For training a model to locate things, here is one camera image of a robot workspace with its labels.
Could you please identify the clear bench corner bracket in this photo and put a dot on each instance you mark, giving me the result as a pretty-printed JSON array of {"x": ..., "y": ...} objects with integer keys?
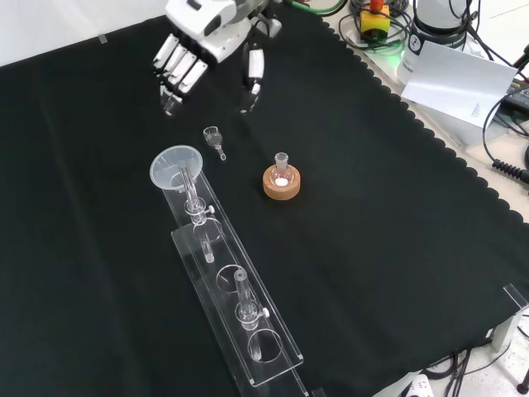
[{"x": 510, "y": 318}]

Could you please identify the grey tape strip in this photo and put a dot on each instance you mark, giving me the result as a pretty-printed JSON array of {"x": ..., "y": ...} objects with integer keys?
[{"x": 102, "y": 39}]

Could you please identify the clear glass weighing funnel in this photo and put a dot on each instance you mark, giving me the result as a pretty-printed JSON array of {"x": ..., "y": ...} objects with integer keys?
[{"x": 214, "y": 138}]

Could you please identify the translucent plastic funnel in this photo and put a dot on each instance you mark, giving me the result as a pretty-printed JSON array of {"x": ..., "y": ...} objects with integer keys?
[{"x": 165, "y": 171}]

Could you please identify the black bench cloth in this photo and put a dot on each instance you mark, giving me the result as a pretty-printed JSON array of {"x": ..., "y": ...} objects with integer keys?
[{"x": 372, "y": 248}]

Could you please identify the black control box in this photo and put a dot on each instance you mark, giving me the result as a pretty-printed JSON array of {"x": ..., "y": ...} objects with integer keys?
[{"x": 516, "y": 93}]

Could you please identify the pale board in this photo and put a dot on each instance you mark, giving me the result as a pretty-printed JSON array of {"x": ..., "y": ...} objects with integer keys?
[{"x": 458, "y": 87}]

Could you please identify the yellow stop button box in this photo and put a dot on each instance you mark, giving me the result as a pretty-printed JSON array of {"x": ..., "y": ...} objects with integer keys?
[{"x": 375, "y": 22}]

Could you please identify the clear acrylic funnel stand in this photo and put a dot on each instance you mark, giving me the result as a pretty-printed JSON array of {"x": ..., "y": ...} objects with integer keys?
[{"x": 244, "y": 289}]

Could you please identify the white power strip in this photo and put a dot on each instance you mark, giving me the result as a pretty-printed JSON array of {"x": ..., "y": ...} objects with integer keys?
[{"x": 417, "y": 386}]

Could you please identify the small glass round-bottom flask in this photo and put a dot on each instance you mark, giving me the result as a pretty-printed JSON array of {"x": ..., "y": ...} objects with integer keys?
[{"x": 282, "y": 175}]

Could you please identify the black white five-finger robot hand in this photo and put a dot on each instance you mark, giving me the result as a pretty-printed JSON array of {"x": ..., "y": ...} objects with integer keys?
[{"x": 206, "y": 29}]

